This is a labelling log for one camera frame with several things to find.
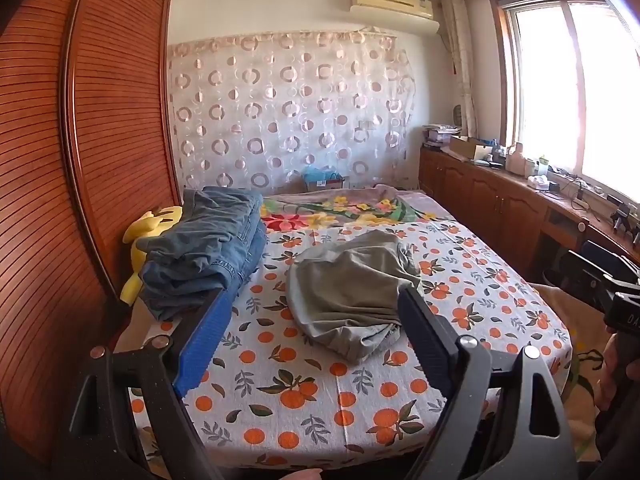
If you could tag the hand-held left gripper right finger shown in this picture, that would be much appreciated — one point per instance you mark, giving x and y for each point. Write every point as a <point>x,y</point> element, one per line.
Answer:
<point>425,340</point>

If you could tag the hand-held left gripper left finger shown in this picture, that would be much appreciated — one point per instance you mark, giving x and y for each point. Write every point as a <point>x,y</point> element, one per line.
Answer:
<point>205,345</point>

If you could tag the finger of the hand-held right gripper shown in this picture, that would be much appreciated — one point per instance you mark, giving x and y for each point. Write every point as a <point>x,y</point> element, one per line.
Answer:
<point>590,260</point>
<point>575,280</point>

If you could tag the grey-green pants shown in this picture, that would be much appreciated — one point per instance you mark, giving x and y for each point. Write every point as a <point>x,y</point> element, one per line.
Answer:
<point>345,290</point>

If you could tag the person's left hand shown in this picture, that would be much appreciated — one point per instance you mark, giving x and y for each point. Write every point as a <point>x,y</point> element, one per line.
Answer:
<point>300,475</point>

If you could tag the dark blue chair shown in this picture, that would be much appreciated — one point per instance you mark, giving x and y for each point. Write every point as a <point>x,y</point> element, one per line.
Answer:
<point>605,250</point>

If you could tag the light blue folded jeans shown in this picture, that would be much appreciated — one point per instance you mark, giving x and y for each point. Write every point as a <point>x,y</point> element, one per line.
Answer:
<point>170,295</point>

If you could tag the floral floor mat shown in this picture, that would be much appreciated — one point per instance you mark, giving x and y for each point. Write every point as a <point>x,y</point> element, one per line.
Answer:
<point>585,385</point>

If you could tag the yellow plush toy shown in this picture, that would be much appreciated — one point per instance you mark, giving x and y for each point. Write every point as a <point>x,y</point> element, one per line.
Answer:
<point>132,280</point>

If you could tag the small cup with plant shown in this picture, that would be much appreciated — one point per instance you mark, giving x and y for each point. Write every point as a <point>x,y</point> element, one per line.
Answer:
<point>543,166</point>

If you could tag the long wooden cabinet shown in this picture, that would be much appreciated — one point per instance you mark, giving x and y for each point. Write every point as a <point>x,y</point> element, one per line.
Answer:
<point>500,205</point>

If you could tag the orange fruit print bedsheet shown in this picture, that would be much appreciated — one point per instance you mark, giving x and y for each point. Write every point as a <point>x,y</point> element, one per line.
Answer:
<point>310,390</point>

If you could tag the person's dark clothing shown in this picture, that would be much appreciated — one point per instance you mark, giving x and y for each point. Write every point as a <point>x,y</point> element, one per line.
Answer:
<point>620,430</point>

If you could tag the dark faded folded jeans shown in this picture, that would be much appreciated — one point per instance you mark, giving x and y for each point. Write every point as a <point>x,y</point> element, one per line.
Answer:
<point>210,230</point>

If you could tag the white plastic jug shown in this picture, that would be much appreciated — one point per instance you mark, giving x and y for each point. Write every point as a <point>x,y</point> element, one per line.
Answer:
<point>515,160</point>

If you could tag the floral pink blanket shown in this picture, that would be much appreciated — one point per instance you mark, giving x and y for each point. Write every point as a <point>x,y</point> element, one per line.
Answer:
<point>350,207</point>

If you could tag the open brown cardboard box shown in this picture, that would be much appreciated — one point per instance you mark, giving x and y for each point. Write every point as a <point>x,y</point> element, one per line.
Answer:
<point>467,147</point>

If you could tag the wooden framed window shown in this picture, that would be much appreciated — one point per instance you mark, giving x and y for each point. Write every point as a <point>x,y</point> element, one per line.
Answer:
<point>550,85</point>

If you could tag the small grey fan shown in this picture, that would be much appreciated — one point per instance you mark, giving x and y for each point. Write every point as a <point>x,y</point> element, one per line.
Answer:
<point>457,115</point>

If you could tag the stack of papers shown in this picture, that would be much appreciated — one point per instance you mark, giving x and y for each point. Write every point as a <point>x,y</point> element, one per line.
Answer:
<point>437,135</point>

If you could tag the pale patterned window drape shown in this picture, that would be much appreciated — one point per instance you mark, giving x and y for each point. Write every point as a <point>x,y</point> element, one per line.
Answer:
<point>457,60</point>

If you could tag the sheer circle pattern curtain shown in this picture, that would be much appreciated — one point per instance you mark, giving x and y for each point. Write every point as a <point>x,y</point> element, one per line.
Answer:
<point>290,110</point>

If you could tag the wooden louvered wardrobe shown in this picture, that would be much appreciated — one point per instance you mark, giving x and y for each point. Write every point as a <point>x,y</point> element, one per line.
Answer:
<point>100,110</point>

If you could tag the white wall air conditioner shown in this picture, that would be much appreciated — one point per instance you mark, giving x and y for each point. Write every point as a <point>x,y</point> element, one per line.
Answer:
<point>390,2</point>

